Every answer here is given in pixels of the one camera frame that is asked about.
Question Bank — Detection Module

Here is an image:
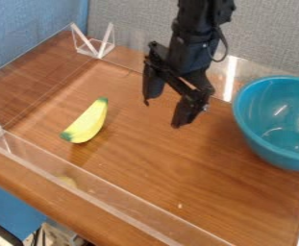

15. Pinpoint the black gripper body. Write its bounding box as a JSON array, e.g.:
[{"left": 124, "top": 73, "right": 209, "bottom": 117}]
[{"left": 144, "top": 28, "right": 220, "bottom": 96}]

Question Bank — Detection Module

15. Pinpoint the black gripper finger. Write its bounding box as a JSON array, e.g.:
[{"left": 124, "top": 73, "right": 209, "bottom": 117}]
[
  {"left": 142, "top": 61, "right": 165, "bottom": 105},
  {"left": 170, "top": 93, "right": 211, "bottom": 128}
]

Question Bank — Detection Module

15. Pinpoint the blue plastic bowl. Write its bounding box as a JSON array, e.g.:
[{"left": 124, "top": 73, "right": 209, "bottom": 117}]
[{"left": 232, "top": 75, "right": 299, "bottom": 171}]

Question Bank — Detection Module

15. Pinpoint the black blue robot arm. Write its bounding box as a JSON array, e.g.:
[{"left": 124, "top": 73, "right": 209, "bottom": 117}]
[{"left": 142, "top": 0, "right": 236, "bottom": 128}]

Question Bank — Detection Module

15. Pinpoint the clear acrylic back barrier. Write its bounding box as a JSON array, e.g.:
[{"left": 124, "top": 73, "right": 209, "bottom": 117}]
[{"left": 102, "top": 46, "right": 287, "bottom": 102}]

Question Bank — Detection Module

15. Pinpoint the clear acrylic barrier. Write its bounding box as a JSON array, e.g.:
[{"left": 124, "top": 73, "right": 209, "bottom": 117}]
[
  {"left": 102, "top": 46, "right": 287, "bottom": 102},
  {"left": 0, "top": 132, "right": 232, "bottom": 246}
]

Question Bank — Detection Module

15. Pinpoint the yellow toy banana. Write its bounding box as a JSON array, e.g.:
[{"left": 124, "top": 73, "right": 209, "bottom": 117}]
[{"left": 60, "top": 97, "right": 108, "bottom": 143}]

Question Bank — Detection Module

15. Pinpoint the clear acrylic front barrier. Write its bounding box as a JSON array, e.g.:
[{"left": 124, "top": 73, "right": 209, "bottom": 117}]
[{"left": 0, "top": 132, "right": 232, "bottom": 246}]

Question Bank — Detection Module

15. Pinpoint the clear acrylic corner bracket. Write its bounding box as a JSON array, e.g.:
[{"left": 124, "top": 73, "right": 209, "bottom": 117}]
[{"left": 69, "top": 23, "right": 116, "bottom": 60}]

